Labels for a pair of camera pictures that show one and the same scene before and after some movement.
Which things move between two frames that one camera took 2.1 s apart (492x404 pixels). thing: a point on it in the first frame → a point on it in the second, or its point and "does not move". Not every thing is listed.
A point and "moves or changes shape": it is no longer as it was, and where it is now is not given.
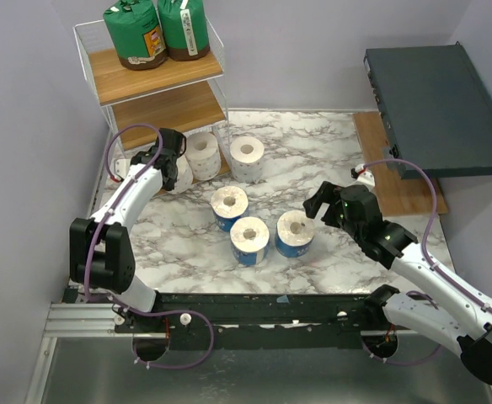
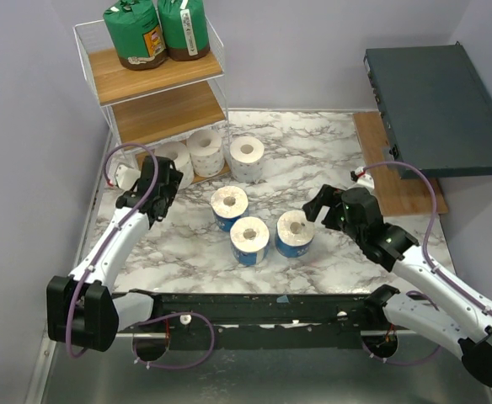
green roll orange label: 136,31 does not move
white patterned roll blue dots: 185,178 does not move
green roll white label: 184,29 does not move
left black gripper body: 171,182 → 170,190
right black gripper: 333,206 does not move
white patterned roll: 203,156 moves or changes shape
